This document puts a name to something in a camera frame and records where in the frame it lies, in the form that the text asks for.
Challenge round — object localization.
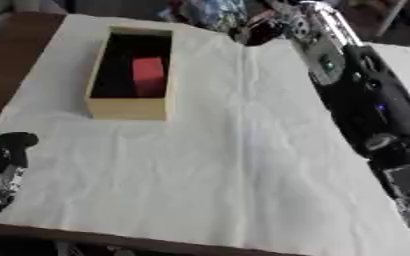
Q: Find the red rectangular block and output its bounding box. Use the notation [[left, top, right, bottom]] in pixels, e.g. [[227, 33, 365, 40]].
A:
[[131, 56, 169, 98]]

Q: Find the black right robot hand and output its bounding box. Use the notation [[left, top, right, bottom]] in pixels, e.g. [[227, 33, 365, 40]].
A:
[[227, 9, 302, 47]]

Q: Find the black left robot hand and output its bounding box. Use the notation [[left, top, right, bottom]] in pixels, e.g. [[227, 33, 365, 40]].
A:
[[0, 131, 41, 225]]

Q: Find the blue patterned bag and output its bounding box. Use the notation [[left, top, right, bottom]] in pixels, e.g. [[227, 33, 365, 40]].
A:
[[171, 0, 253, 29]]

